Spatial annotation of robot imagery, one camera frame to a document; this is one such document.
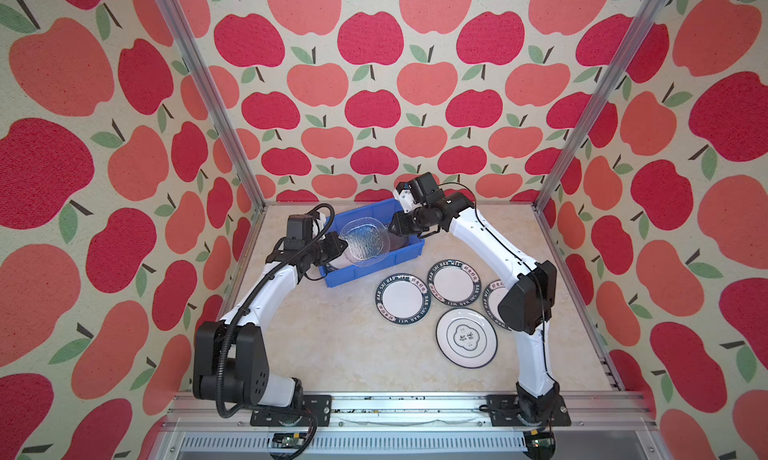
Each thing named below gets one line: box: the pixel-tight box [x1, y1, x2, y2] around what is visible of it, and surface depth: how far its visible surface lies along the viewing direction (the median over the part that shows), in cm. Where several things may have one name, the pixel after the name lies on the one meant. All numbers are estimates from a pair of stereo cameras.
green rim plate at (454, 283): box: [427, 259, 482, 307], surface depth 98 cm
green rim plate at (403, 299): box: [375, 273, 433, 326], surface depth 95 cm
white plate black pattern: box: [436, 308, 499, 369], surface depth 88 cm
